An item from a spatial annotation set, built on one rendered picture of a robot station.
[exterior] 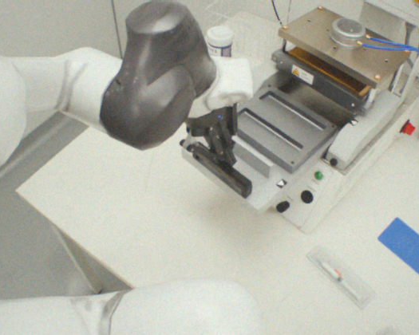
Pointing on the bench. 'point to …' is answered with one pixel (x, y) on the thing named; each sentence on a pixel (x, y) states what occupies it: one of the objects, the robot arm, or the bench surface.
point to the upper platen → (330, 71)
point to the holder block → (282, 128)
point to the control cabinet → (388, 13)
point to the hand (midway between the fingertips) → (225, 152)
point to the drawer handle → (228, 173)
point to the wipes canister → (220, 41)
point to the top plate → (347, 45)
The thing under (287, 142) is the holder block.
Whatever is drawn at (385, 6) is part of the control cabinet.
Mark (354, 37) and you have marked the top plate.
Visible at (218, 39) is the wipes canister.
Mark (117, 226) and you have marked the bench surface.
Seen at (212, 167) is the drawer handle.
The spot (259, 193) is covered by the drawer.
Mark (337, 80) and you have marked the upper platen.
